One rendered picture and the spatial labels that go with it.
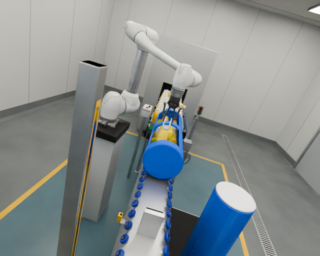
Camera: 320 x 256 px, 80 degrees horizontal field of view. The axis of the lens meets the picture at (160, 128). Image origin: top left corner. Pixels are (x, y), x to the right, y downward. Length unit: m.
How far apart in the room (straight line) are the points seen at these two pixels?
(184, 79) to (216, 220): 0.95
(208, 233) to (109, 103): 1.22
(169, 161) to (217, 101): 5.09
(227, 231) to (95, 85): 1.24
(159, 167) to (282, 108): 5.80
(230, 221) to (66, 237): 0.95
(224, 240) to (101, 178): 1.12
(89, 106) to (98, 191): 1.49
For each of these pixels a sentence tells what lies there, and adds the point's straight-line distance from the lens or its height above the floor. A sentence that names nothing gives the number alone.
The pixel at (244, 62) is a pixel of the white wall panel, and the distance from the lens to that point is 6.27.
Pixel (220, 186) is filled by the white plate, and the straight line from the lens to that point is 1.47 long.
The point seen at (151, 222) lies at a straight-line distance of 1.03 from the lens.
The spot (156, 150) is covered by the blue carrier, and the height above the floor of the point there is 1.17.
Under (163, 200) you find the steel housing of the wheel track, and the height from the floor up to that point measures 0.93.
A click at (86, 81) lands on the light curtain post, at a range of 0.58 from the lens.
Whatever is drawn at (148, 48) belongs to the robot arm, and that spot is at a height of 1.76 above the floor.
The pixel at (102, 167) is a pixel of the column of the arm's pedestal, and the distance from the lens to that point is 1.83.
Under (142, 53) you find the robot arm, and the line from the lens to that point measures 1.69.
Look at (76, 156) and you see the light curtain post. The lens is 0.68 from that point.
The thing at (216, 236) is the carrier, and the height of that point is 0.76.
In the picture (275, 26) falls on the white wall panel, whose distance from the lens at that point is 6.50.
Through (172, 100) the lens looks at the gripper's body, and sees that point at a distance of 1.28.
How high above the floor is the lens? 1.79
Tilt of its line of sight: 22 degrees down
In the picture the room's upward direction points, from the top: 18 degrees clockwise
